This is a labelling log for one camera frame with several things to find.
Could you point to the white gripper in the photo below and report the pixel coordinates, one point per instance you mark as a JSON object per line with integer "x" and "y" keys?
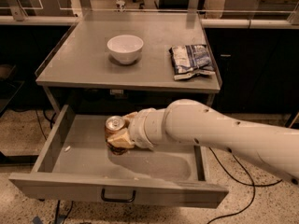
{"x": 137, "y": 131}

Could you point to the orange soda can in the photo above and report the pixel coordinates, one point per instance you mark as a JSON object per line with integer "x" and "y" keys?
{"x": 113, "y": 125}

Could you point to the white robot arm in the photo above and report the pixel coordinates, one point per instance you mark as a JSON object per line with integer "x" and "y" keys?
{"x": 190, "y": 123}

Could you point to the grey open top drawer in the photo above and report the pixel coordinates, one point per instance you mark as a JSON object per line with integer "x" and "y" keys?
{"x": 173, "y": 176}

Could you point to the grey counter cabinet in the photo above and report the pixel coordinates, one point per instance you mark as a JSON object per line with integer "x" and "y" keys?
{"x": 84, "y": 61}

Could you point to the white ceramic bowl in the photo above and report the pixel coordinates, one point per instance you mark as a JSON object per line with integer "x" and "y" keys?
{"x": 125, "y": 49}

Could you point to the blue white chip bag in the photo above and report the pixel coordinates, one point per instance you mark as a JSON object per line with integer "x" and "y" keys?
{"x": 190, "y": 61}

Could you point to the black drawer handle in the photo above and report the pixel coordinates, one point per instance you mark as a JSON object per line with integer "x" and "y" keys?
{"x": 116, "y": 197}

